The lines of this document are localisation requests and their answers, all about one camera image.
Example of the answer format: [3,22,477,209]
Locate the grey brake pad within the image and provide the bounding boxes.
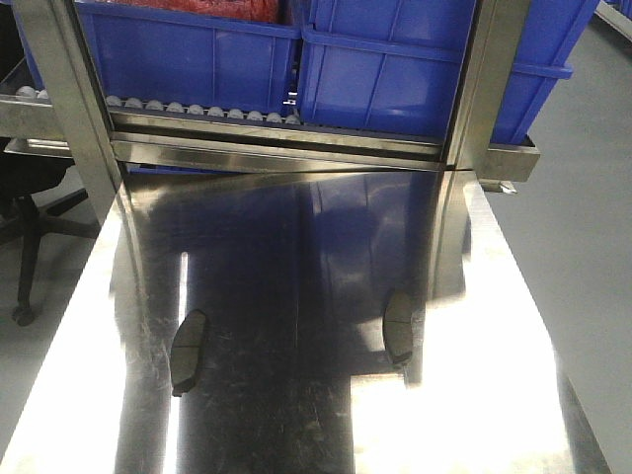
[382,290,414,367]
[169,309,208,397]

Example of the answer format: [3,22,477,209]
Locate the right blue plastic bin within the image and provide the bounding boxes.
[297,1,597,144]

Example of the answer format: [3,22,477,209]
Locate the blue plastic bin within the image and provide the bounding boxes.
[12,0,303,118]
[297,1,597,144]

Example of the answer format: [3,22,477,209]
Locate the red bagged parts in bin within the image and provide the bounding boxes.
[162,0,280,24]

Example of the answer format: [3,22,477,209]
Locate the left blue plastic bin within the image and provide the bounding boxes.
[12,0,303,118]

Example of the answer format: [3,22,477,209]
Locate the stainless steel roller rack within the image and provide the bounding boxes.
[1,1,540,199]

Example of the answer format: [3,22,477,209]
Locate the black office chair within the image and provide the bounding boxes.
[0,14,100,327]

